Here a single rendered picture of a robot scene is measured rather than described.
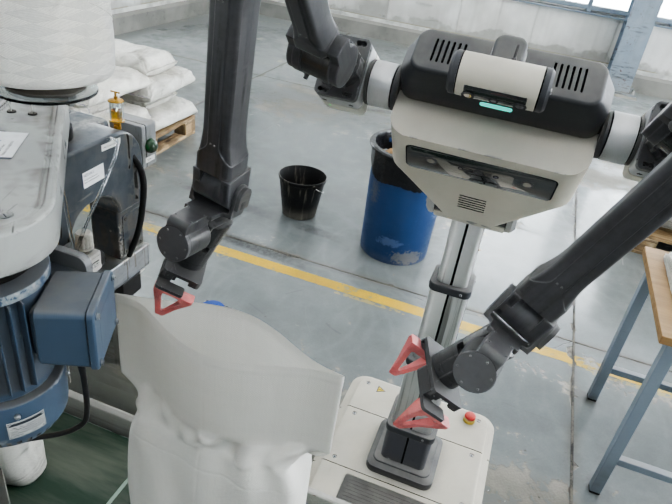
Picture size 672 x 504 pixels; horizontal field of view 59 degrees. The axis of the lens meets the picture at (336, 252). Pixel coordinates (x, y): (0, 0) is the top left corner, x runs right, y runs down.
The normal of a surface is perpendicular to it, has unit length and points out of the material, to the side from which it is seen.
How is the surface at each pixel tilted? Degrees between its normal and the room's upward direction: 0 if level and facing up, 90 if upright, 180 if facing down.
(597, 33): 90
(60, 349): 90
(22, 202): 0
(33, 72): 90
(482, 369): 77
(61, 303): 1
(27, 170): 0
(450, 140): 40
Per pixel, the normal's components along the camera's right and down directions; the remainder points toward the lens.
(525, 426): 0.13, -0.85
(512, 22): -0.33, 0.45
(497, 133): -0.12, -0.36
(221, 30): -0.47, 0.55
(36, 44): 0.36, 0.47
